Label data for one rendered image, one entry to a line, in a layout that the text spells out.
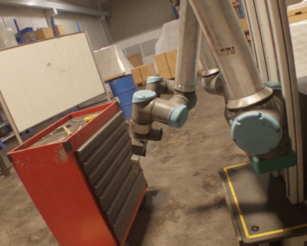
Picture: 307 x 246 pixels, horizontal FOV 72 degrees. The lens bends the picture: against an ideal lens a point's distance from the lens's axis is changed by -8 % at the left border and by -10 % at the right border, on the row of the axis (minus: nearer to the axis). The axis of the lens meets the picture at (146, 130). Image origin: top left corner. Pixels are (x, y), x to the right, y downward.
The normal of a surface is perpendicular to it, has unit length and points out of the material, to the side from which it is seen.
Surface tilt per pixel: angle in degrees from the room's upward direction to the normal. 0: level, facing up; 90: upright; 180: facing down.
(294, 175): 90
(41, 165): 90
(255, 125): 95
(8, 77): 90
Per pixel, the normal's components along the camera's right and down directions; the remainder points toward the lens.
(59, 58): 0.74, -0.01
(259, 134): -0.46, 0.50
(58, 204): -0.24, 0.38
